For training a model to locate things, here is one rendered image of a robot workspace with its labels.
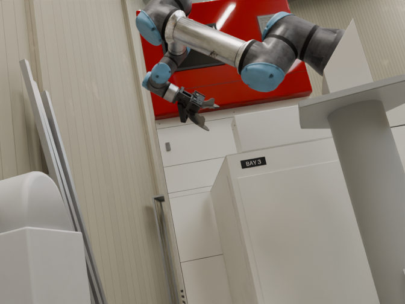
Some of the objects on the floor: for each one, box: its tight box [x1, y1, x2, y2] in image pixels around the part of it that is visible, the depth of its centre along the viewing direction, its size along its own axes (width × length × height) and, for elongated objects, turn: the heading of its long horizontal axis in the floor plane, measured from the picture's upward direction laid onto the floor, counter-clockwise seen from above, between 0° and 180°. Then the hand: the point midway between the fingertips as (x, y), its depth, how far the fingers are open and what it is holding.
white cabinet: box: [210, 125, 405, 304], centre depth 191 cm, size 64×96×82 cm, turn 60°
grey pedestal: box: [298, 74, 405, 304], centre depth 119 cm, size 51×44×82 cm
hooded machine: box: [0, 171, 91, 304], centre depth 315 cm, size 69×62×136 cm
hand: (214, 119), depth 211 cm, fingers open, 14 cm apart
